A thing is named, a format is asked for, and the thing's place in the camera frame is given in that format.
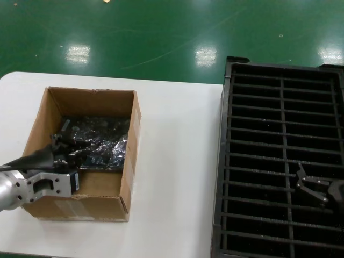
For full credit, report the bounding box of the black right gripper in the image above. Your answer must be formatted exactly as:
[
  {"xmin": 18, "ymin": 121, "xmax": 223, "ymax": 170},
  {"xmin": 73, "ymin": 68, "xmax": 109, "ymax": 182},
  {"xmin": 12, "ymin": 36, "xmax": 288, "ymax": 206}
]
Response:
[{"xmin": 295, "ymin": 162, "xmax": 344, "ymax": 207}]

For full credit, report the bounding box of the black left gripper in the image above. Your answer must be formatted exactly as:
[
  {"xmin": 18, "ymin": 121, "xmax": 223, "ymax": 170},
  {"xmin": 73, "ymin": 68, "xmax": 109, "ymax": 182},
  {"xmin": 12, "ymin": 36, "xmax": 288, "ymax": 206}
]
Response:
[{"xmin": 5, "ymin": 133, "xmax": 82, "ymax": 173}]

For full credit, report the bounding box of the grey translucent antistatic bag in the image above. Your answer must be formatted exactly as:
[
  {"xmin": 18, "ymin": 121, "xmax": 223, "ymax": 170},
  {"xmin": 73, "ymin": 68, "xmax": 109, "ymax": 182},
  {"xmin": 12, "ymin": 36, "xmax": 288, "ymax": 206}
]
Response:
[{"xmin": 60, "ymin": 116, "xmax": 130, "ymax": 147}]

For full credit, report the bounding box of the black slotted plastic container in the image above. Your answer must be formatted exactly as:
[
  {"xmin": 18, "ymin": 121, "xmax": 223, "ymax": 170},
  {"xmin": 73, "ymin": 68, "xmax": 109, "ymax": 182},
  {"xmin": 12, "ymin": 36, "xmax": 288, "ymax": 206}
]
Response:
[{"xmin": 211, "ymin": 55, "xmax": 344, "ymax": 258}]

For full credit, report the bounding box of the brown cardboard box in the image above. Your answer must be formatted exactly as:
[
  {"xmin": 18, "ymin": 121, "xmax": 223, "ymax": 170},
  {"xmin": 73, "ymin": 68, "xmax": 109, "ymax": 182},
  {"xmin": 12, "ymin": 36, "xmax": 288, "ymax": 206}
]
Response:
[{"xmin": 13, "ymin": 85, "xmax": 142, "ymax": 223}]

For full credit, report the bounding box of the left wrist camera silver bracket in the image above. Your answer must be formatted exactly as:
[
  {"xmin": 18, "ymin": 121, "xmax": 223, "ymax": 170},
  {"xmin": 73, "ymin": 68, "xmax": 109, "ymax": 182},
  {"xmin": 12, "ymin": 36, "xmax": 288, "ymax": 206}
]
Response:
[{"xmin": 16, "ymin": 170, "xmax": 81, "ymax": 203}]

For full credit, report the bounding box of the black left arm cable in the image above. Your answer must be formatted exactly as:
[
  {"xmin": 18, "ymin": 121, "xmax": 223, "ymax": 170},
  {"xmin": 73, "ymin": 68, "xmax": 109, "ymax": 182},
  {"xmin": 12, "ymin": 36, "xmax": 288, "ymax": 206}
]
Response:
[{"xmin": 0, "ymin": 162, "xmax": 26, "ymax": 173}]

